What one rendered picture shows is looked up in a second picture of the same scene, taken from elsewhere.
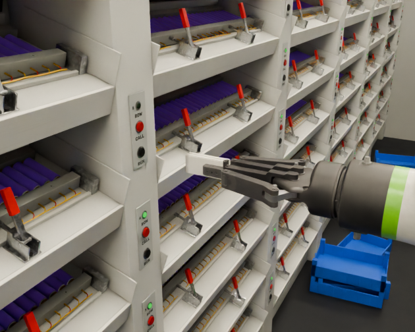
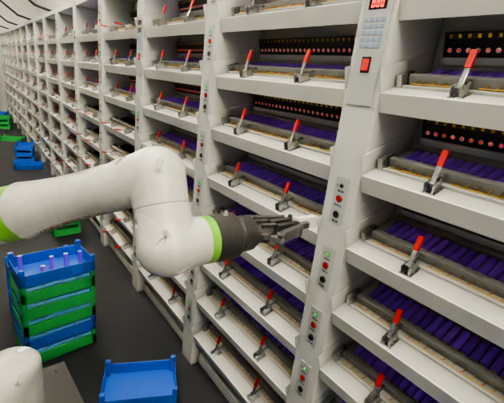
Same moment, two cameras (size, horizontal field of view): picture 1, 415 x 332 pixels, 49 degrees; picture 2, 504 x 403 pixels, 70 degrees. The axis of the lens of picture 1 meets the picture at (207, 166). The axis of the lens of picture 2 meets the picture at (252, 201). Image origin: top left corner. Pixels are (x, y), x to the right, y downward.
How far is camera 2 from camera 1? 1.15 m
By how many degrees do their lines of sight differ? 103
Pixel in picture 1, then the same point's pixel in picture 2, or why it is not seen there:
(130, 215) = (319, 243)
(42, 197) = (310, 205)
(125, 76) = (338, 164)
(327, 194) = not seen: hidden behind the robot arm
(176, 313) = (355, 385)
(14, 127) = (285, 156)
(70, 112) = (306, 164)
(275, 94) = not seen: outside the picture
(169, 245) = (364, 321)
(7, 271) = (270, 206)
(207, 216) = (418, 361)
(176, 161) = (382, 260)
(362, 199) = not seen: hidden behind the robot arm
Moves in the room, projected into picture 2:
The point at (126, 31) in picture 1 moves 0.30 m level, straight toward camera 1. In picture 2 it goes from (346, 139) to (230, 122)
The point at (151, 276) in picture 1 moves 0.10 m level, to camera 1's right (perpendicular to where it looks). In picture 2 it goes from (323, 301) to (314, 320)
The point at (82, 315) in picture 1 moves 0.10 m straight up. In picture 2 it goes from (298, 274) to (303, 245)
